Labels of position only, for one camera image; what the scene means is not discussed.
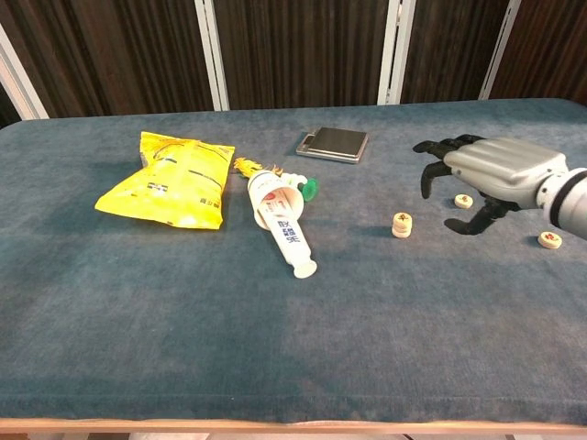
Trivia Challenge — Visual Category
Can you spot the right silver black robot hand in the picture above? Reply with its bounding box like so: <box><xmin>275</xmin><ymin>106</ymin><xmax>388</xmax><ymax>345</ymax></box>
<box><xmin>412</xmin><ymin>134</ymin><xmax>570</xmax><ymax>237</ymax></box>

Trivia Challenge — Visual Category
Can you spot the grey metal flat case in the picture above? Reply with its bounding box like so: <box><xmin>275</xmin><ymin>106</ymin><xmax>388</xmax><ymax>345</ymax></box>
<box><xmin>295</xmin><ymin>126</ymin><xmax>370</xmax><ymax>165</ymax></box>

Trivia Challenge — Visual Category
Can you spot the small bottle green cap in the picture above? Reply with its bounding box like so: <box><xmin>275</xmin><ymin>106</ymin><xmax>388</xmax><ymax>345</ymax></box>
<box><xmin>280</xmin><ymin>172</ymin><xmax>320</xmax><ymax>203</ymax></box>

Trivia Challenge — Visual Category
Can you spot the white tube blue text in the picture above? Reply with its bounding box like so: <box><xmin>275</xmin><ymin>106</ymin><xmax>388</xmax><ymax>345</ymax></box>
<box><xmin>263</xmin><ymin>192</ymin><xmax>319</xmax><ymax>281</ymax></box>

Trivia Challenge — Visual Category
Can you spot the white paper cup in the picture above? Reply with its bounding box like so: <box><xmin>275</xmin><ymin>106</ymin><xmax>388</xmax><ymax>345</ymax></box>
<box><xmin>247</xmin><ymin>170</ymin><xmax>307</xmax><ymax>230</ymax></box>

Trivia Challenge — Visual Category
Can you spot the yellow snack bag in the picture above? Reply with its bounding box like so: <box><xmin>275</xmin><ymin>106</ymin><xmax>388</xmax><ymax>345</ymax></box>
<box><xmin>94</xmin><ymin>131</ymin><xmax>236</xmax><ymax>232</ymax></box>

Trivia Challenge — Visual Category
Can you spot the blue table cloth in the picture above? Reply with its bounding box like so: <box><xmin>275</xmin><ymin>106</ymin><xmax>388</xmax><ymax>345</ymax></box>
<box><xmin>0</xmin><ymin>97</ymin><xmax>587</xmax><ymax>425</ymax></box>

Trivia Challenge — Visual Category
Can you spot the wooden table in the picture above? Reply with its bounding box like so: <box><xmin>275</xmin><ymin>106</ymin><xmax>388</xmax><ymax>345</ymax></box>
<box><xmin>0</xmin><ymin>417</ymin><xmax>587</xmax><ymax>435</ymax></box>

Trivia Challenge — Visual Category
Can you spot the white metal frame post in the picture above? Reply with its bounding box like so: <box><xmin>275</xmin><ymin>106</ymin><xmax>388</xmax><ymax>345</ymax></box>
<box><xmin>194</xmin><ymin>0</ymin><xmax>230</xmax><ymax>112</ymax></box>
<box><xmin>0</xmin><ymin>22</ymin><xmax>50</xmax><ymax>121</ymax></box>
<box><xmin>478</xmin><ymin>0</ymin><xmax>523</xmax><ymax>101</ymax></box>
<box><xmin>377</xmin><ymin>0</ymin><xmax>416</xmax><ymax>106</ymax></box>

